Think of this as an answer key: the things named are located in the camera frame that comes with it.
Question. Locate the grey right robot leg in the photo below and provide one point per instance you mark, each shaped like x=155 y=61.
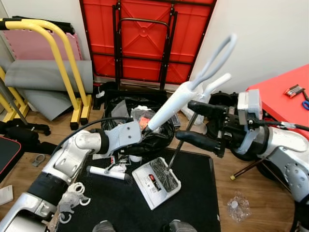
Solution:
x=182 y=227

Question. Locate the black red-trimmed bench pad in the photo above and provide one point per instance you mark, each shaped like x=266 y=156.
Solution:
x=8 y=154

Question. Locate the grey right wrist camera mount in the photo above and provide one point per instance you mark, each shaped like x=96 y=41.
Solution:
x=250 y=104

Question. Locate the red standing table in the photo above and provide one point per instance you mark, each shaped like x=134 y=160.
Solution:
x=270 y=104

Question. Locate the black foam mat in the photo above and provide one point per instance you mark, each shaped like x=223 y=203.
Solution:
x=65 y=26

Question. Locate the grey robot leg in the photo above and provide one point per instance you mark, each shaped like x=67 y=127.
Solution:
x=182 y=227
x=104 y=227

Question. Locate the grey rolled mat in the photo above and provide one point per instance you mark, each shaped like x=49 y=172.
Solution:
x=43 y=75

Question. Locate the grey metal carabiner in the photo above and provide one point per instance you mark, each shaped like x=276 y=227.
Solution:
x=35 y=162

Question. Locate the pink foam mat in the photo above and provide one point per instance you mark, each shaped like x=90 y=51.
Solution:
x=29 y=46

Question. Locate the crumpled clear plastic wrap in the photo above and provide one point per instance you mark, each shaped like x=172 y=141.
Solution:
x=65 y=208

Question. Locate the yellow tubular frame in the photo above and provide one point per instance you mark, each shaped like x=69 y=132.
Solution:
x=81 y=113
x=17 y=104

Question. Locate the black metal bench foot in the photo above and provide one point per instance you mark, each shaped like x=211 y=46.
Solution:
x=29 y=128

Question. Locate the white paper booklet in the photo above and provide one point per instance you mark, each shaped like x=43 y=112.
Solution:
x=6 y=195

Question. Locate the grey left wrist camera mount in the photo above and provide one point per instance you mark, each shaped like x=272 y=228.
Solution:
x=123 y=137

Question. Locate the grey left robot leg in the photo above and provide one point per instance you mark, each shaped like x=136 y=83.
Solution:
x=104 y=227

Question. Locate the clear wrap with white cap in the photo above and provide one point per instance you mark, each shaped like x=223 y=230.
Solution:
x=235 y=205

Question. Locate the black floor mat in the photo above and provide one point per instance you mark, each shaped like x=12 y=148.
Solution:
x=193 y=193

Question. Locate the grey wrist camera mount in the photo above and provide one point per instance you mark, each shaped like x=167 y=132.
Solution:
x=250 y=104
x=123 y=137

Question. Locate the blue scissors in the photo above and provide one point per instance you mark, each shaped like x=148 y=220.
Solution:
x=305 y=104

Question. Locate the red folded table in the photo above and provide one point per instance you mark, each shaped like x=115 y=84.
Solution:
x=145 y=29

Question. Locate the metal hex key set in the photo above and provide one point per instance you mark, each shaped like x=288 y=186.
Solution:
x=293 y=91

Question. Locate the orange snack packet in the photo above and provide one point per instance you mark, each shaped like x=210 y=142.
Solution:
x=144 y=123

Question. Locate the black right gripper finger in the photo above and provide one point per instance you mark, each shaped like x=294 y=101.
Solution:
x=207 y=109
x=198 y=141

